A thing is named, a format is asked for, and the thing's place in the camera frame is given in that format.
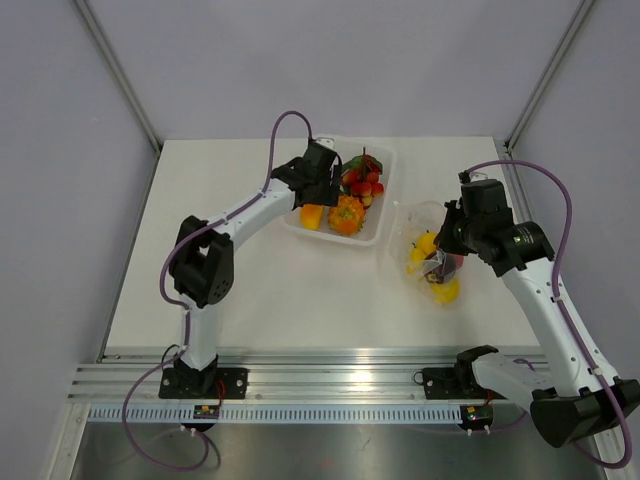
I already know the orange mango piece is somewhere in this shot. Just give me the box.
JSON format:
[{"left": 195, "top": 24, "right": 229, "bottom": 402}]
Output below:
[{"left": 299, "top": 204, "right": 325, "bottom": 231}]

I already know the orange spiky horned melon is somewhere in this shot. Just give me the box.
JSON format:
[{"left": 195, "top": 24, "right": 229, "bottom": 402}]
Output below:
[{"left": 328, "top": 195, "right": 366, "bottom": 236}]

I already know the red lychee bunch with leaves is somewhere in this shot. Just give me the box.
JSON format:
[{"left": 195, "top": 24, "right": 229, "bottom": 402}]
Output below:
[{"left": 341, "top": 147, "right": 385, "bottom": 210}]

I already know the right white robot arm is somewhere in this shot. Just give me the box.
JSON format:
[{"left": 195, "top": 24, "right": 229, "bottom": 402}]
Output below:
[{"left": 436, "top": 179, "right": 639, "bottom": 448}]

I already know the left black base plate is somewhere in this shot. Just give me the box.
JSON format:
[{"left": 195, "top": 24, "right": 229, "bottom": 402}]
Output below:
[{"left": 158, "top": 367, "right": 248, "bottom": 400}]

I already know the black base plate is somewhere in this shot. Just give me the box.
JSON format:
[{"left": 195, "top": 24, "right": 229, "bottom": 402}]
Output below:
[
  {"left": 412, "top": 367, "right": 504, "bottom": 401},
  {"left": 158, "top": 367, "right": 248, "bottom": 400}
]

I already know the yellow bell pepper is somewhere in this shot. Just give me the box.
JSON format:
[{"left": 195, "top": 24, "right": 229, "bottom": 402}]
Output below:
[{"left": 406, "top": 248, "right": 427, "bottom": 275}]

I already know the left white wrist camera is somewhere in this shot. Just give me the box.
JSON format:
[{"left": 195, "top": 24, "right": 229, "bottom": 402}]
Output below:
[{"left": 316, "top": 137, "right": 334, "bottom": 150}]

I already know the yellow pear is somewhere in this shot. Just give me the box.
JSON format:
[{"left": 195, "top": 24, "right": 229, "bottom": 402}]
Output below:
[{"left": 413, "top": 232, "right": 437, "bottom": 256}]

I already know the aluminium mounting rail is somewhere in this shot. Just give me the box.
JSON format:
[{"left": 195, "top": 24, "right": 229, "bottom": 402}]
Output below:
[{"left": 66, "top": 347, "right": 460, "bottom": 405}]

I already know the yellow lemon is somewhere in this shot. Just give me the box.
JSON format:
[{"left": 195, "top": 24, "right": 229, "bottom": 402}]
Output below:
[{"left": 429, "top": 278, "right": 460, "bottom": 306}]

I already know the white plastic basket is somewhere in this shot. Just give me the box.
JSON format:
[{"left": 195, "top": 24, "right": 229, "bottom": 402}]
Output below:
[{"left": 281, "top": 136, "right": 398, "bottom": 247}]

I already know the clear zip top bag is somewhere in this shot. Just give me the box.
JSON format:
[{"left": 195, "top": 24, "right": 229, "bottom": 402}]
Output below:
[{"left": 377, "top": 201, "right": 464, "bottom": 308}]

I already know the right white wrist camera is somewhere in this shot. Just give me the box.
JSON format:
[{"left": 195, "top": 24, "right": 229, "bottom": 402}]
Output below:
[{"left": 469, "top": 171, "right": 490, "bottom": 182}]

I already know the dark red plum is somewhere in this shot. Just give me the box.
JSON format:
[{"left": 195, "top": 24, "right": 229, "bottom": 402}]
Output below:
[{"left": 422, "top": 252, "right": 464, "bottom": 284}]

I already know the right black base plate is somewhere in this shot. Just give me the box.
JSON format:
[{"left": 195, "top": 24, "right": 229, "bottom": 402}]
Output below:
[{"left": 412, "top": 367, "right": 504, "bottom": 401}]

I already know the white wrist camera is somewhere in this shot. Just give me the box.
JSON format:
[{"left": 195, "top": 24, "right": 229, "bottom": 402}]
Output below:
[
  {"left": 316, "top": 137, "right": 334, "bottom": 150},
  {"left": 469, "top": 171, "right": 490, "bottom": 182}
]

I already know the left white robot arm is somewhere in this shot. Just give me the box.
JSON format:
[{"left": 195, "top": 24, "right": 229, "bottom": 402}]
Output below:
[{"left": 163, "top": 140, "right": 342, "bottom": 398}]

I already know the white slotted cable duct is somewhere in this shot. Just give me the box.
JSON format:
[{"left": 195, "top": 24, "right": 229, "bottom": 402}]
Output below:
[{"left": 88, "top": 403, "right": 462, "bottom": 425}]

